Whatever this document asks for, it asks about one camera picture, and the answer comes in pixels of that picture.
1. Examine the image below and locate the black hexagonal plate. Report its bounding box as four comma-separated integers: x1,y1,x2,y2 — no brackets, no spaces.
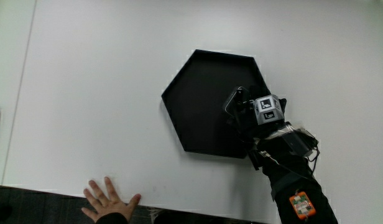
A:
161,49,272,159

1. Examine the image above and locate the person's left hand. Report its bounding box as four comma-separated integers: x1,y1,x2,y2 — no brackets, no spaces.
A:
81,176,142,223

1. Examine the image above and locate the person's left forearm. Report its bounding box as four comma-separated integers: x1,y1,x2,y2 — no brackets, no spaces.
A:
95,212,129,224

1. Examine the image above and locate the thin black cable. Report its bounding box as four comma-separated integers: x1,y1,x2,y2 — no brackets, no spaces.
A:
306,146,321,180

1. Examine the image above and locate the orange sensor module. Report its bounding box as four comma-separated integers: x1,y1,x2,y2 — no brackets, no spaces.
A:
288,191,317,220

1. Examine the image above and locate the black taped wrist box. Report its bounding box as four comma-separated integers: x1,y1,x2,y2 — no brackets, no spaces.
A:
265,123,319,158

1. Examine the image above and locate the person's right forearm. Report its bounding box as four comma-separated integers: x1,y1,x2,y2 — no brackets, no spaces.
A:
247,136,339,224

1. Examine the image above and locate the person's right hand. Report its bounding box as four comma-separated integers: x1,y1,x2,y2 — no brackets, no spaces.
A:
226,85,288,144

